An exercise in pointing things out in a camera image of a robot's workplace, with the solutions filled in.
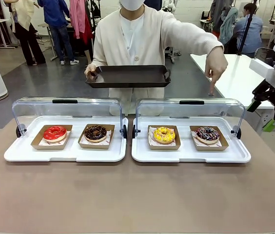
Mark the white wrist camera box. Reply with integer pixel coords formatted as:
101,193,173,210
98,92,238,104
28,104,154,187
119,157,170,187
249,58,275,89

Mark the black office chair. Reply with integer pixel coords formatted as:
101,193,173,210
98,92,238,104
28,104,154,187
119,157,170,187
254,47,275,60

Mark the chocolate donut with sprinkles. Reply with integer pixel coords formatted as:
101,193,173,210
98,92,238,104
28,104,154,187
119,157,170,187
84,125,107,143

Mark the red hanging garment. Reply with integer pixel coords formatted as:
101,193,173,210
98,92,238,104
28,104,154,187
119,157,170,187
80,14,95,46

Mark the teal jacket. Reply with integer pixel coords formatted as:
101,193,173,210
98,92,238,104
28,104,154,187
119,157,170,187
219,7,239,46

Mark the person's left forearm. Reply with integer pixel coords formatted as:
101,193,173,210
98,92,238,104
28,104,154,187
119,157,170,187
181,24,225,56

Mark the white display tray base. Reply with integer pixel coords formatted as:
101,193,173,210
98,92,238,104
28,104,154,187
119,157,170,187
131,116,252,163
4,116,129,163

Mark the bystander in black trousers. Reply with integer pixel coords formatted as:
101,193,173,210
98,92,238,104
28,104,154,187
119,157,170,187
3,0,47,66

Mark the person's left hand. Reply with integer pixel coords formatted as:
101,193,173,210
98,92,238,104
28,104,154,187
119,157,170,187
205,46,229,96

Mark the dark brown serving tray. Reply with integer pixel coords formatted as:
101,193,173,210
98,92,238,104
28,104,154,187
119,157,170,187
85,64,172,89

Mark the red glazed donut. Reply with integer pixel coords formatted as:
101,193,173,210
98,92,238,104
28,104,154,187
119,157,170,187
43,125,67,143

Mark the white face mask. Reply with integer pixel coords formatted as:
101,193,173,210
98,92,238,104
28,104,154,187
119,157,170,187
119,0,145,11

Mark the dark donut with white drizzle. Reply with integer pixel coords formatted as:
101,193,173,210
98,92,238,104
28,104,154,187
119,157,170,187
196,126,220,144

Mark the person in cream cardigan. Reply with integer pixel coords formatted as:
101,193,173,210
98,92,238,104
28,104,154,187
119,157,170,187
92,0,223,117

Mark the bystander in blue top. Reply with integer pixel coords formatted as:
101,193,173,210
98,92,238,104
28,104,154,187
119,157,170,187
37,0,80,66

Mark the black tripod pole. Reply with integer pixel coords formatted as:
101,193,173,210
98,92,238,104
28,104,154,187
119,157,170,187
236,13,254,56

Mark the person's right hand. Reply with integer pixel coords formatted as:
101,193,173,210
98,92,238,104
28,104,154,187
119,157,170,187
83,63,97,80

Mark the seated person in blue shirt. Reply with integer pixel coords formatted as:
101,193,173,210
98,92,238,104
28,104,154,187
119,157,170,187
234,2,264,56

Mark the person's right forearm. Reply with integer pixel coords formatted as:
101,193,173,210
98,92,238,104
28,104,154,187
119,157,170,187
92,34,110,72

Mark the clear domed display lid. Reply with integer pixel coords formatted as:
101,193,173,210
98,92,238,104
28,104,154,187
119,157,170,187
12,97,128,138
132,98,245,139

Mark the brown cardboard donut box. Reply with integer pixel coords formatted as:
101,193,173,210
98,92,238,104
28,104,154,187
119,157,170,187
30,124,73,151
148,125,181,151
189,125,230,151
78,123,116,150

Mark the white work table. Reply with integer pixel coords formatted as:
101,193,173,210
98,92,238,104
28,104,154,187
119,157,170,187
190,53,275,111

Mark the yellow donut with sprinkles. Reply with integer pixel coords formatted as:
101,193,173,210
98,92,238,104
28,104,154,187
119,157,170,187
153,126,176,144

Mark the pink hanging garment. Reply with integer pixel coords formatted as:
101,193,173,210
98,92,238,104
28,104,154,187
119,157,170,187
69,0,87,39

